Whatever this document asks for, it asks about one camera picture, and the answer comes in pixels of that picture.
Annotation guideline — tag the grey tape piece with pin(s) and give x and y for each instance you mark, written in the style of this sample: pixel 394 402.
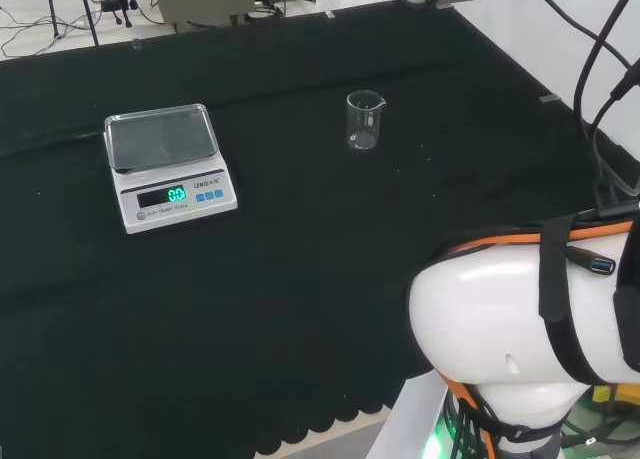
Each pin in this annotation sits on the grey tape piece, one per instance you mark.
pixel 549 98

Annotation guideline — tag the white electronic balance steel pan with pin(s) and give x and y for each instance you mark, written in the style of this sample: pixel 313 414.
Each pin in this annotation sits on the white electronic balance steel pan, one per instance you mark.
pixel 170 206

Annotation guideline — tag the clear glass beaker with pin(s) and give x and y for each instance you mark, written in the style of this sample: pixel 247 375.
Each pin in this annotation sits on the clear glass beaker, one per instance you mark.
pixel 364 121

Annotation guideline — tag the black plug blue insert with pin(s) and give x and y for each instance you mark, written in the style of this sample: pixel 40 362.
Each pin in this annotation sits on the black plug blue insert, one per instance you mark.
pixel 595 264

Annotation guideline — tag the grey metal box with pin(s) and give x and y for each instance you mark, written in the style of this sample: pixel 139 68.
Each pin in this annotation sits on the grey metal box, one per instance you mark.
pixel 205 1

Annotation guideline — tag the black tripod leg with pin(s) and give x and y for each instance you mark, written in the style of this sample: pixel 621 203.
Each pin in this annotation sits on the black tripod leg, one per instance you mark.
pixel 52 9
pixel 91 19

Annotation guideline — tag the black bench cloth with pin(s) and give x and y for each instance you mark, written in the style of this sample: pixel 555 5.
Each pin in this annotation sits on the black bench cloth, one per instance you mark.
pixel 300 289

